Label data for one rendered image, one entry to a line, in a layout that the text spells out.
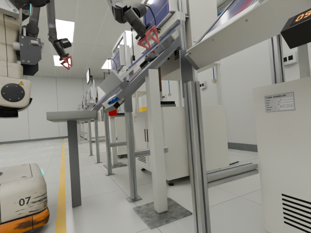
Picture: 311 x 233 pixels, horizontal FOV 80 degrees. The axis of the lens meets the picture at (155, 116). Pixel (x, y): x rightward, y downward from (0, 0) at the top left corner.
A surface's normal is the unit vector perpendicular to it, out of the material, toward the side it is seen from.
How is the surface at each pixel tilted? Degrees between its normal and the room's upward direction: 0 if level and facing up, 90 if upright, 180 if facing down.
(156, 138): 90
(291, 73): 90
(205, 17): 90
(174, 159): 90
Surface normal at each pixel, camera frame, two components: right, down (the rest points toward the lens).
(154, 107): 0.44, -0.05
